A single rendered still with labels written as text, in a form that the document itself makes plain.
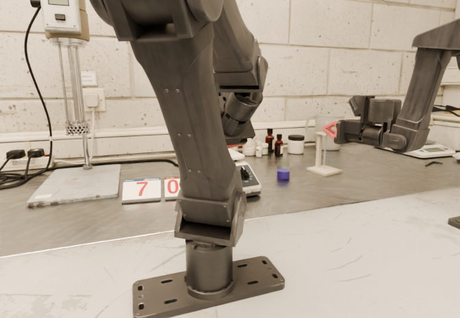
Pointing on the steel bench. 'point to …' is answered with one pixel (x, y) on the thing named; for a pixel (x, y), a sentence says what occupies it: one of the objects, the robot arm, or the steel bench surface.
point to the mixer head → (64, 9)
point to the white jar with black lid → (296, 144)
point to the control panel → (249, 177)
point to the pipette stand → (320, 160)
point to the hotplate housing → (250, 186)
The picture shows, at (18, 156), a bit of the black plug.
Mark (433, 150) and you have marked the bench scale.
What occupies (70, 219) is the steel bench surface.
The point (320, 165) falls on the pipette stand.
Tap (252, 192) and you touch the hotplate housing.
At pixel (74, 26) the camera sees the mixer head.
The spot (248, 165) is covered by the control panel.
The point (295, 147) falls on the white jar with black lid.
